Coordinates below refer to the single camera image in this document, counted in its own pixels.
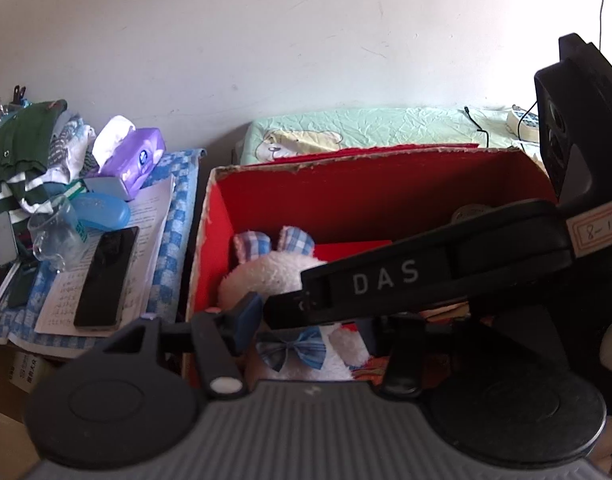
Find white plush bunny plaid ears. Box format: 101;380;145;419
218;226;370;386

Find yellow green cartoon bedsheet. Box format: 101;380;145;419
235;106;541;165

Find printed paper sheets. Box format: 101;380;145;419
35;177;175;337

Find white power strip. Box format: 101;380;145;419
505;105;540;143

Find purple tissue pack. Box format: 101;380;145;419
89;115;166;200

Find black smartphone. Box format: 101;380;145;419
74;226;139;330

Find green white clothing pile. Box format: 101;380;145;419
0;100;96;234

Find clear plastic cup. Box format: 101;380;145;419
27;194;88;272

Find black power cable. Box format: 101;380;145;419
462;0;610;149

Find red cardboard box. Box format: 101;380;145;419
189;148;554;394

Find blue glasses case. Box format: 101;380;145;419
71;193;130;232

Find blue checkered cloth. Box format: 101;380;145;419
0;150;204;359

